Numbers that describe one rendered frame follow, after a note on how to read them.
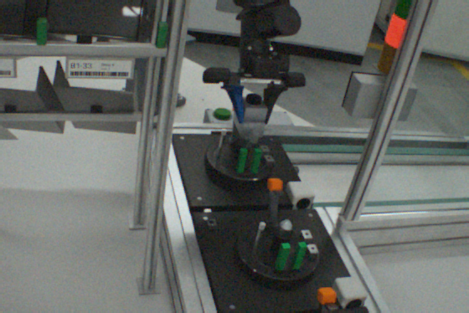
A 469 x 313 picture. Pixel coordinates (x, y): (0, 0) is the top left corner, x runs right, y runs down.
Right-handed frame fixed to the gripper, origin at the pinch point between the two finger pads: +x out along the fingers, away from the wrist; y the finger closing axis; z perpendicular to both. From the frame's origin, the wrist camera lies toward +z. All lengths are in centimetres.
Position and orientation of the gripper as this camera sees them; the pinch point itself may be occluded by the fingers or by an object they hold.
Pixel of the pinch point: (254, 105)
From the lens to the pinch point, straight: 98.4
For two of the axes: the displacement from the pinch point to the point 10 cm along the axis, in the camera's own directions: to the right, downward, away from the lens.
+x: -0.3, 10.0, 0.9
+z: 2.9, 1.0, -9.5
